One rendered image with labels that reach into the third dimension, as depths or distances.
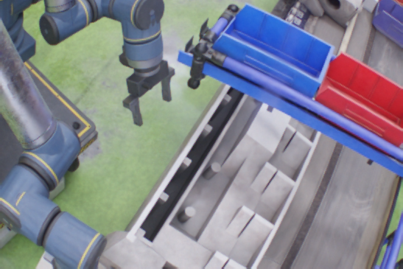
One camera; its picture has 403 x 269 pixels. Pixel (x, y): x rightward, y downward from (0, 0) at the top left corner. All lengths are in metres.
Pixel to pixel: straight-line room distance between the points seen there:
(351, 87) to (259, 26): 0.32
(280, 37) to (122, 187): 1.31
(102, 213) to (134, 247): 1.12
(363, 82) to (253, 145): 0.42
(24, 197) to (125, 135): 1.69
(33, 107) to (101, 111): 1.72
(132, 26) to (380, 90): 0.73
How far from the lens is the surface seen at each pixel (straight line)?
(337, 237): 1.85
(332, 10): 2.48
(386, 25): 2.68
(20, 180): 1.04
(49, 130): 1.06
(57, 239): 1.00
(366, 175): 2.04
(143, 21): 1.36
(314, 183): 1.89
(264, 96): 1.42
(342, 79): 1.50
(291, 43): 1.48
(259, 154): 1.61
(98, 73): 2.87
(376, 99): 1.51
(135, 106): 1.51
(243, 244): 1.51
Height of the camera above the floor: 2.25
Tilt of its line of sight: 53 degrees down
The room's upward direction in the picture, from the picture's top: 23 degrees clockwise
